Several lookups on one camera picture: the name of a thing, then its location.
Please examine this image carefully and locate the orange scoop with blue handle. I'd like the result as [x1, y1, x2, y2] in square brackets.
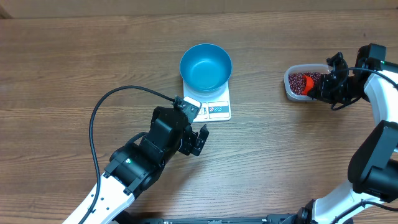
[302, 75, 314, 95]

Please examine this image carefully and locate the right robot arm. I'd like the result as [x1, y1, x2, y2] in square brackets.
[279, 43, 397, 223]

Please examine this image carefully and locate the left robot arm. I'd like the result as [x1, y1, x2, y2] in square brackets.
[65, 96, 209, 223]

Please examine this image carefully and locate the white digital kitchen scale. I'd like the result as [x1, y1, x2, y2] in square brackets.
[183, 82, 231, 123]

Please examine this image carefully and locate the blue metal bowl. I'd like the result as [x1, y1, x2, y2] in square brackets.
[179, 43, 233, 92]

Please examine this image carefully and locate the clear plastic container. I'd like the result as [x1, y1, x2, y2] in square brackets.
[283, 63, 333, 102]

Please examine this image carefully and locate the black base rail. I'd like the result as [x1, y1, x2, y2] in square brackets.
[114, 212, 310, 224]

